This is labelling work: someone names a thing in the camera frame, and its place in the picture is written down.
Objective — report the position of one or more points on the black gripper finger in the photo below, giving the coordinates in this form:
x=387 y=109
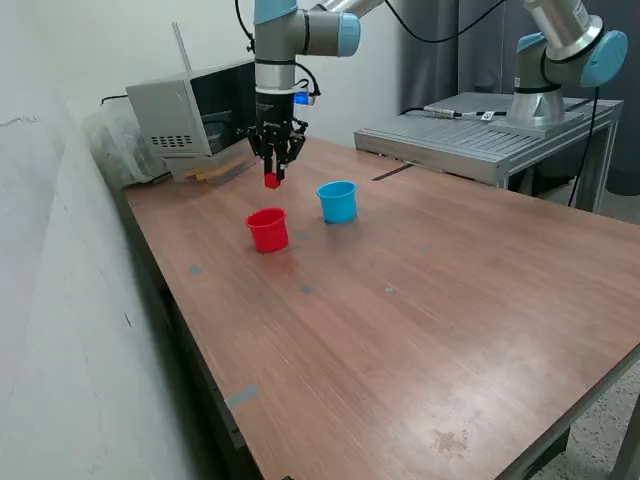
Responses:
x=286 y=157
x=267 y=155

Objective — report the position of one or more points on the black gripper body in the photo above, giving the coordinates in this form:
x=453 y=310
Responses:
x=275 y=112

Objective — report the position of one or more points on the red cube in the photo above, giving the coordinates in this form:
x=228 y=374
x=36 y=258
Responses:
x=271 y=182

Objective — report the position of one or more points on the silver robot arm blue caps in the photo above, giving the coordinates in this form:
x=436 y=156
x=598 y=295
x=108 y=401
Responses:
x=274 y=75

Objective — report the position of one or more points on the blue plastic cup bin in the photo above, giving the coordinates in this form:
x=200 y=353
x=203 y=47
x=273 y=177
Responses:
x=337 y=205

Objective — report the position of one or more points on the red plastic cup bin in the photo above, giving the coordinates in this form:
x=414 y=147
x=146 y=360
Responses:
x=267 y=235

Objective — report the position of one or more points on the long wooden stick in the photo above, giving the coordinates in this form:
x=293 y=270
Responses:
x=225 y=166

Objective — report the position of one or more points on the short wooden block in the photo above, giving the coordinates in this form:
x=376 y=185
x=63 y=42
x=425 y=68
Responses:
x=194 y=175

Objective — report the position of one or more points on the black tape strip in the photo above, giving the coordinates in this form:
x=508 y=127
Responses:
x=392 y=172

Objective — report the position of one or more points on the silver microwave oven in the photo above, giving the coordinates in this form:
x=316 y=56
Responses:
x=165 y=105

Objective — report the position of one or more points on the white thin rod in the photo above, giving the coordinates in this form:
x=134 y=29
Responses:
x=181 y=47

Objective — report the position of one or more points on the translucent plastic bag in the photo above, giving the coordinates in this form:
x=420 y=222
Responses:
x=115 y=150

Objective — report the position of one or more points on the silver cylindrical tool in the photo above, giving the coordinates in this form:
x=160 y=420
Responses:
x=442 y=111

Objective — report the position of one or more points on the aluminium slatted mounting platform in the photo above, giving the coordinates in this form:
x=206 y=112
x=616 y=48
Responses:
x=480 y=140

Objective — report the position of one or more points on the white printed tag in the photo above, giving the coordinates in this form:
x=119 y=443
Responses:
x=487 y=116

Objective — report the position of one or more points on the long grey tape strip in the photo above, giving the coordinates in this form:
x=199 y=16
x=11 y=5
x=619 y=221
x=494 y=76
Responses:
x=241 y=396

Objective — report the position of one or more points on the dark grey curtain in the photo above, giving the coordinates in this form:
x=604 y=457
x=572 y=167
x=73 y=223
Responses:
x=629 y=150

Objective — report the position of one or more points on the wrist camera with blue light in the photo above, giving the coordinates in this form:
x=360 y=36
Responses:
x=302 y=98

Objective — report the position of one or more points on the black camera mount stud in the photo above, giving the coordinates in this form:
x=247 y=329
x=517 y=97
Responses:
x=249 y=47

